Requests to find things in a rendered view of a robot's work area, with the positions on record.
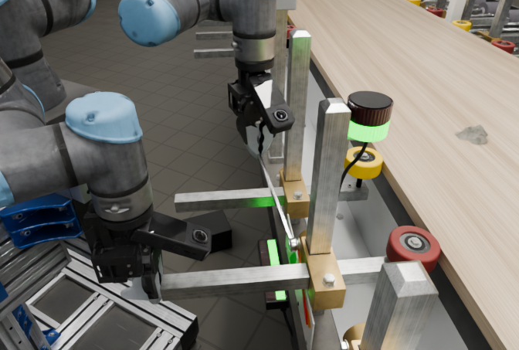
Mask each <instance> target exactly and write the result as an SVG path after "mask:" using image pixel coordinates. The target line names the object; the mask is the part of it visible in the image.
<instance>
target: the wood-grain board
mask: <svg viewBox="0 0 519 350"><path fill-rule="evenodd" d="M288 22H289V23H290V24H291V25H294V26H296V27H297V28H305V29H306V30H307V31H308V32H309V33H310V35H311V46H310V57H311V59H312V60H313V61H314V63H315V65H316V66H317V68H318V69H319V71H320V72H321V75H322V76H323V78H324V79H325V81H326V82H327V85H328V86H329V87H330V88H331V91H332V92H333V94H334V95H335V97H336V98H338V97H340V98H341V99H343V100H344V102H345V103H346V104H347V100H348V95H349V94H351V93H354V92H357V91H363V90H367V91H375V92H379V93H383V94H385V95H387V96H389V97H391V98H392V99H393V101H394V105H393V108H392V115H391V119H390V122H389V126H388V133H387V136H386V137H385V138H384V139H382V140H380V141H374V142H368V145H367V148H371V149H374V150H376V151H377V152H378V153H379V154H380V155H381V156H382V158H383V162H382V168H381V171H382V173H383V174H384V176H385V177H386V179H387V180H388V183H389V184H390V186H391V187H392V189H393V190H394V192H395V194H396V195H397V196H398V198H399V200H400V202H401V203H402V205H403V206H404V208H405V210H406V212H407V213H408V214H409V216H410V218H411V219H412V221H413V222H414V224H415V225H416V227H419V228H421V229H424V230H426V231H428V232H429V233H431V234H432V235H433V236H434V237H435V238H436V239H437V240H438V242H439V245H440V247H441V254H440V256H439V259H438V263H439V265H440V266H441V267H442V269H443V271H444V272H445V274H446V276H447V277H448V279H449V281H450V282H451V284H452V285H453V287H454V288H455V290H456V292H457V293H458V295H459V296H460V298H461V300H462V301H463V303H464V304H465V306H466V308H467V310H468V311H469V313H470V314H471V316H472V317H473V319H474V321H475V322H476V323H477V326H478V327H479V329H480V330H481V332H482V333H483V336H484V337H485V339H486V340H487V342H488V343H489V345H490V347H491V348H492V349H493V350H519V59H518V58H517V57H515V56H513V55H511V54H510V53H507V52H505V51H503V50H502V49H499V48H497V47H496V46H494V45H492V44H490V43H488V42H486V41H484V40H482V39H480V38H478V37H476V36H475V35H473V34H471V33H469V32H467V31H465V30H463V29H461V28H459V27H457V26H455V25H454V24H452V23H450V22H447V21H446V20H444V19H441V18H440V17H438V16H436V15H434V14H432V13H431V12H428V11H426V10H425V9H423V8H420V7H419V6H417V5H414V4H413V3H411V2H409V1H407V0H297V8H296V10H288ZM479 124H480V125H481V126H482V127H483V128H484V130H485V131H486V132H487V134H488V136H486V139H487V140H488V141H486V143H485V144H482V143H481V144H473V143H471V141H468V140H460V139H459V138H458V137H457V136H456V135H455V134H454V133H456V132H459V131H464V128H465V127H468V126H471V127H475V126H477V125H479Z"/></svg>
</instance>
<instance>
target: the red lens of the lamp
mask: <svg viewBox="0 0 519 350"><path fill-rule="evenodd" d="M354 93H355V92H354ZM351 95H352V93H351V94H349V95H348V100H347V105H348V107H349V109H350V110H351V120H352V121H354V122H356V123H359V124H364V125H371V126H376V125H382V124H386V123H388V122H389V121H390V119H391V115H392V108H393V105H394V101H393V99H392V98H391V97H389V98H390V99H391V101H392V103H391V105H390V106H389V107H388V108H384V109H380V110H379V109H377V110H371V109H367V108H365V109H364V108H361V107H358V106H357V105H356V106H355V105H354V104H353V103H352V102H351V101H350V100H349V99H350V96H351Z"/></svg>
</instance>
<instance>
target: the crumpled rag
mask: <svg viewBox="0 0 519 350"><path fill-rule="evenodd" d="M454 134H455V135H456V136H457V137H458V138H459V139H460V140H468V141H471V143H473V144H481V143H482V144H485V143H486V141H488V140H487V139H486V136H488V134H487V132H486V131H485V130H484V128H483V127H482V126H481V125H480V124H479V125H477V126H475V127H471V126H468V127H465V128H464V131H459V132H456V133H454Z"/></svg>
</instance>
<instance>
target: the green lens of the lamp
mask: <svg viewBox="0 0 519 350"><path fill-rule="evenodd" d="M389 122H390V121H389ZM389 122H388V123H386V124H384V125H382V126H378V127H366V126H361V125H359V124H355V123H353V122H352V121H350V125H349V130H348V136H349V137H350V138H353V139H355V140H358V141H366V142H374V141H380V140H382V139H384V138H385V137H386V136H387V133H388V126H389Z"/></svg>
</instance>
